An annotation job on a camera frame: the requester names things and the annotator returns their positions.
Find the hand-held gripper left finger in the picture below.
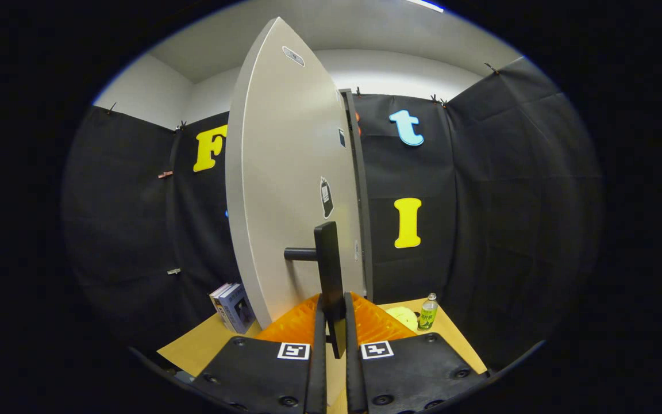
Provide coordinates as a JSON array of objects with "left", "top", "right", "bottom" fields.
[{"left": 192, "top": 292, "right": 328, "bottom": 414}]

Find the green drink bottle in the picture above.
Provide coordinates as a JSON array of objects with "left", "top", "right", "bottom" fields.
[{"left": 418, "top": 293, "right": 439, "bottom": 332}]

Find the black backdrop cloth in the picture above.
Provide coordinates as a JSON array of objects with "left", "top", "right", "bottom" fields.
[{"left": 61, "top": 55, "right": 605, "bottom": 369}]

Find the stack of books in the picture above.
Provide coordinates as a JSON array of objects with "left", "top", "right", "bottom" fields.
[{"left": 209, "top": 282, "right": 256, "bottom": 335}]

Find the pale yellow round object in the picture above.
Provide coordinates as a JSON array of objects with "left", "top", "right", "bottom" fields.
[{"left": 386, "top": 306, "right": 419, "bottom": 332}]

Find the black door handle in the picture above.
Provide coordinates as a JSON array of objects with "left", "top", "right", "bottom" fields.
[{"left": 284, "top": 221, "right": 348, "bottom": 360}]

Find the beige shoe cabinet door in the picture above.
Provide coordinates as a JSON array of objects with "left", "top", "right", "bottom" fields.
[{"left": 225, "top": 16, "right": 366, "bottom": 407}]

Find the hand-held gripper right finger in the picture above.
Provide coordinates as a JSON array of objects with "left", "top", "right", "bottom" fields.
[{"left": 344, "top": 291, "right": 490, "bottom": 414}]

